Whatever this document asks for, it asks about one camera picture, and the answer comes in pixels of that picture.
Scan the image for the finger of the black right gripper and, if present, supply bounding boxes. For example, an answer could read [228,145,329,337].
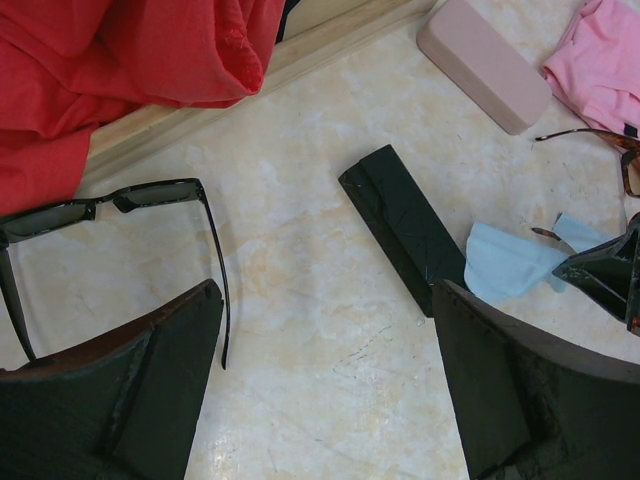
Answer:
[552,214,639,333]

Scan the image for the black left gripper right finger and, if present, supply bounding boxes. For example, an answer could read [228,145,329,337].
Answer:
[432,281,639,479]

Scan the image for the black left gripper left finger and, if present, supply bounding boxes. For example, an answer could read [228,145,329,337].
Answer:
[1,279,223,479]

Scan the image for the light blue cleaning cloth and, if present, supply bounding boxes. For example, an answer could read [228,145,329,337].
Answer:
[464,213,612,306]

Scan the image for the black glasses case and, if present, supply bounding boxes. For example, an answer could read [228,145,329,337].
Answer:
[338,145,466,318]

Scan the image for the tortoiseshell brown sunglasses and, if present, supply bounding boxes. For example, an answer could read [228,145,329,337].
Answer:
[531,127,640,242]

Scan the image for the black sunglasses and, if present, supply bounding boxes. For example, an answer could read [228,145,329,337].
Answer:
[1,178,230,360]

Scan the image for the pink folded t-shirt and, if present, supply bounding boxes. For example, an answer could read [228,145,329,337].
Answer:
[541,0,639,138]

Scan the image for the pink glasses case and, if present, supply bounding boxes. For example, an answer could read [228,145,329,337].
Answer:
[416,0,552,135]

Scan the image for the red tank top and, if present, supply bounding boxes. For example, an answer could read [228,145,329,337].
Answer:
[1,1,284,214]

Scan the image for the wooden clothes rack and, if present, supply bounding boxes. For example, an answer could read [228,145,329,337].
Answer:
[79,0,436,190]

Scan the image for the dark navy garment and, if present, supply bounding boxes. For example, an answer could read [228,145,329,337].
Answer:
[276,0,301,43]

